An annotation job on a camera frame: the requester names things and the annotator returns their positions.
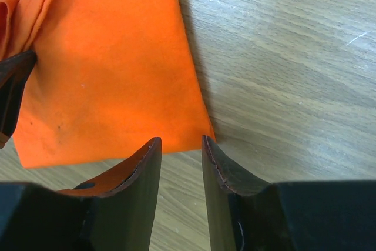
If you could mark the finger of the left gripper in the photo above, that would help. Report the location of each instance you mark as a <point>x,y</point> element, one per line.
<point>14,74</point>

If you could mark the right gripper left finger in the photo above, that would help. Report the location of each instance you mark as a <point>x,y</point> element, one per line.
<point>112,211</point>

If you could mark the orange t-shirt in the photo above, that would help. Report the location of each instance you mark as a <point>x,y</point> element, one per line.
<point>110,75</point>

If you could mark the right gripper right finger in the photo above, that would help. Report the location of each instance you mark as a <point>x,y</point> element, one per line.
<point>247,213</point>

